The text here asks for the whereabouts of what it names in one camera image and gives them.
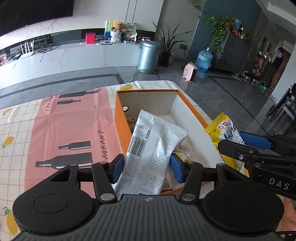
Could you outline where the hanging green vine plant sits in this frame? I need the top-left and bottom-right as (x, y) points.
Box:
(189, 1), (234, 56)

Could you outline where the yellow wafer snack packet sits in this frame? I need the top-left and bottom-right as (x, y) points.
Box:
(204, 113), (249, 177)

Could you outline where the white wifi router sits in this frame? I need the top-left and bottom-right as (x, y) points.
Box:
(20, 41), (34, 59)

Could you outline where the red box on console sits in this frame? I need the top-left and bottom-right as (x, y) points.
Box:
(85, 32), (96, 44)

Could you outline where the white foil snack pouch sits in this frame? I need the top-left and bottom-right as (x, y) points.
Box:
(114, 110), (187, 199)

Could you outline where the teddy bear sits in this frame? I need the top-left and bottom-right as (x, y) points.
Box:
(110, 21), (125, 44)

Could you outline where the pink small heater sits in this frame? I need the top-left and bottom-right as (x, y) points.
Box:
(183, 63), (198, 82)

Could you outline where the yellow chips bag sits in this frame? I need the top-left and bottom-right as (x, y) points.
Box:
(174, 138), (197, 162)

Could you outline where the orange cardboard box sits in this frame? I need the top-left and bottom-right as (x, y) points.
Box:
(115, 90), (222, 195)

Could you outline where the silver trash can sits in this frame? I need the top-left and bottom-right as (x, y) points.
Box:
(137, 40), (162, 74)

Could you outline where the pink bottle-print mat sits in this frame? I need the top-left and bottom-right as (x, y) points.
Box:
(25, 87), (121, 190)

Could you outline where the lemon checkered tablecloth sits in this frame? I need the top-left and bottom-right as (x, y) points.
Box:
(0, 79), (213, 241)

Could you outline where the person's right hand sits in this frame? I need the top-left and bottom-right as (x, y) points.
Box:
(281, 197), (296, 231)

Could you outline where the potted long-leaf plant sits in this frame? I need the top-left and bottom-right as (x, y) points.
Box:
(152, 22), (191, 68)

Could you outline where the black wall television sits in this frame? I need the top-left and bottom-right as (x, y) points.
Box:
(1, 0), (74, 36)

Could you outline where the white tv console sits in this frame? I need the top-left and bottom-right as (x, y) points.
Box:
(1, 43), (140, 89)

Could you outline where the dark grey cabinet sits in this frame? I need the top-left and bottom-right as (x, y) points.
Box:
(214, 33), (250, 74)

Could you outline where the blue water jug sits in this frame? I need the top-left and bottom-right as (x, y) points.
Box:
(195, 47), (213, 73)

